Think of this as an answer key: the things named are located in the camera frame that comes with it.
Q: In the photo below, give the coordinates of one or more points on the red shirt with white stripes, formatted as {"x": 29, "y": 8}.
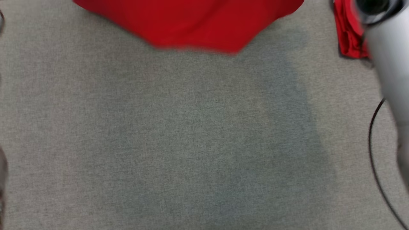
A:
{"x": 191, "y": 22}

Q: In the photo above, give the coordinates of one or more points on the red shorts with white band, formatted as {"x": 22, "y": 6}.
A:
{"x": 346, "y": 32}

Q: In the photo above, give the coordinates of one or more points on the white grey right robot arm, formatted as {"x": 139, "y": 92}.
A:
{"x": 389, "y": 64}

